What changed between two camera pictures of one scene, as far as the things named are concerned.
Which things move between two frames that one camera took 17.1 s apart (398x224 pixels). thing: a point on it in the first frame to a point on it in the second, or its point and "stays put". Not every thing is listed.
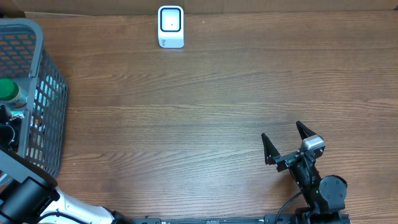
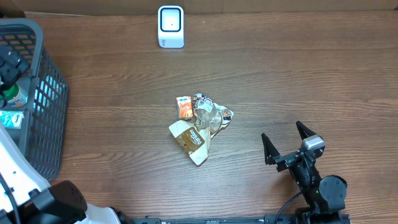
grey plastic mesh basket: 43,120 stays put
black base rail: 267,219 stays put
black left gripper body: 10,136 to 10,67
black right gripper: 271,153 stays put
